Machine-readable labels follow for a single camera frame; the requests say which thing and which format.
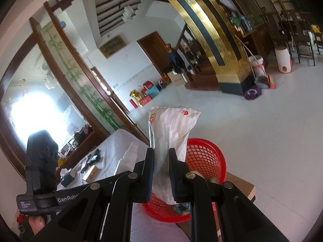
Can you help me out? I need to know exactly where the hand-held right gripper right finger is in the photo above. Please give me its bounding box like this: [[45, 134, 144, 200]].
[[169, 148, 289, 242]]

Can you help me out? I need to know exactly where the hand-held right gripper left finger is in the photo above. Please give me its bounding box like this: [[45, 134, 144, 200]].
[[33, 148, 155, 242]]

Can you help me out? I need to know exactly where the white plastic bottle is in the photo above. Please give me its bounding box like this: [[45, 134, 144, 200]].
[[115, 142, 140, 175]]

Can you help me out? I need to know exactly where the red plastic basket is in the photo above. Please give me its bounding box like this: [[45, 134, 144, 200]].
[[142, 138, 227, 223]]

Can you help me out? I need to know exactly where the white plastic packet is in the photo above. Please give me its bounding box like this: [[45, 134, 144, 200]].
[[148, 105, 202, 205]]

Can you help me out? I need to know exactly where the person's left hand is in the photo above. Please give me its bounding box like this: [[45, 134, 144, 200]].
[[28, 215, 46, 235]]

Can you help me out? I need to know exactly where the dark green tissue box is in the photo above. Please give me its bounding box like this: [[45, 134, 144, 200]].
[[60, 168, 77, 187]]

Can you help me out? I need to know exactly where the white printed tablecloth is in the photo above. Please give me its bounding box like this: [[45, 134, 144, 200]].
[[57, 128, 192, 242]]

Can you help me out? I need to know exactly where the orange and white small box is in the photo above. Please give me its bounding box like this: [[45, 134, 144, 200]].
[[82, 165, 98, 182]]

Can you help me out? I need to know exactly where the black toy gun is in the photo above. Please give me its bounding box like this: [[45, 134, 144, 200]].
[[87, 149, 101, 164]]

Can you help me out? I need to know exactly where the cardboard box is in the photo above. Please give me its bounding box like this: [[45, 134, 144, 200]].
[[168, 71, 188, 87]]

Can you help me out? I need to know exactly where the purple mop head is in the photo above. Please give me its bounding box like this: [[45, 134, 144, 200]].
[[243, 87, 263, 100]]

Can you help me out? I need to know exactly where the dark jacket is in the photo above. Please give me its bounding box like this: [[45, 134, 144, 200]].
[[168, 49, 187, 73]]

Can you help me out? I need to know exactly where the wooden door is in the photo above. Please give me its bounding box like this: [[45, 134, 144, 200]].
[[137, 31, 174, 78]]

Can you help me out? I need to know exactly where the grey dustpan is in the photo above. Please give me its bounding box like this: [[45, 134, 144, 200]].
[[254, 76, 270, 89]]

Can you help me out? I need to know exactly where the white bucket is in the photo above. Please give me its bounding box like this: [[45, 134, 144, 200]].
[[248, 55, 266, 77]]

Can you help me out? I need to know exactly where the white bin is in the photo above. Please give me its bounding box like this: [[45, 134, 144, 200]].
[[275, 47, 293, 74]]

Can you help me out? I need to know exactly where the small ceiling lamp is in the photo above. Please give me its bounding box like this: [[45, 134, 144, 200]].
[[122, 6, 133, 21]]

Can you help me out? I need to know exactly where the dark wooden chair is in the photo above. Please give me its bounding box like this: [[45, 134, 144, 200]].
[[262, 10, 293, 58], [288, 10, 317, 66]]

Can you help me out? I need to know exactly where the framed wall picture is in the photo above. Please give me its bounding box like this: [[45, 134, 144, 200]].
[[99, 36, 127, 59]]

